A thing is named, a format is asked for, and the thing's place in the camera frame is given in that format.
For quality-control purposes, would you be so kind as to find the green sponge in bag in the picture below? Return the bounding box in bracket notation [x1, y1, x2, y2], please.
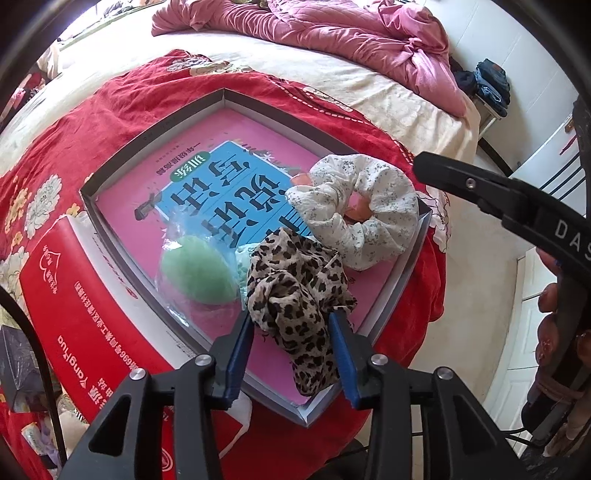
[154, 217, 259, 324]

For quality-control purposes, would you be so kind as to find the white cabinet door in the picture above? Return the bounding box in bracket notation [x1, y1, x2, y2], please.
[482, 111, 583, 416]

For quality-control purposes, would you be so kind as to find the pink blue book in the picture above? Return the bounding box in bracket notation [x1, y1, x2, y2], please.
[95, 108, 416, 408]

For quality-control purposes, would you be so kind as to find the black cable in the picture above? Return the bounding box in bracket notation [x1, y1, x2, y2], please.
[0, 285, 71, 468]

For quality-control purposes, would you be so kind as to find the person's right hand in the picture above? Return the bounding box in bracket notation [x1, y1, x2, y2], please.
[534, 248, 561, 370]

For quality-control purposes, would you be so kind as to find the red floral blanket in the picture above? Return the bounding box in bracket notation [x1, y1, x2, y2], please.
[0, 48, 451, 480]

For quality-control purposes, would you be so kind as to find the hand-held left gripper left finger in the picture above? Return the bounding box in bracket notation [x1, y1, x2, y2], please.
[65, 313, 256, 480]

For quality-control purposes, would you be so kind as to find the pile of blue jeans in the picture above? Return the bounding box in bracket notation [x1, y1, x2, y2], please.
[455, 58, 511, 117]

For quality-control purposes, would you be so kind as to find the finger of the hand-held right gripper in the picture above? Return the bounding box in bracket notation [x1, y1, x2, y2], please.
[413, 152, 541, 232]

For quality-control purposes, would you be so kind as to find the cream bed sheet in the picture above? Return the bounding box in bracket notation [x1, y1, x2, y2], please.
[0, 28, 491, 195]

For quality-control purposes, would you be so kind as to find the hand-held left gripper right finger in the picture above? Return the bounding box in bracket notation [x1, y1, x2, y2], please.
[329, 311, 522, 480]

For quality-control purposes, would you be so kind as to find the pink quilt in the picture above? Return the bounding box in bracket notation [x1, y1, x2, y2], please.
[151, 0, 468, 117]

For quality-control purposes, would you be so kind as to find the white floral scrunchie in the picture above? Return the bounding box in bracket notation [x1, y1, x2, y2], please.
[285, 154, 420, 271]

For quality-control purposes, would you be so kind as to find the grey shallow box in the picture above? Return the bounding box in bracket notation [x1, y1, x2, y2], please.
[79, 87, 435, 428]

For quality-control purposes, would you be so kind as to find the leopard print scrunchie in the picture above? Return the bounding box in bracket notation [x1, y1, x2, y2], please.
[247, 228, 358, 397]

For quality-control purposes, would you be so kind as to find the red cardboard box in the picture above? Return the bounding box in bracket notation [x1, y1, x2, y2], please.
[19, 215, 252, 480]

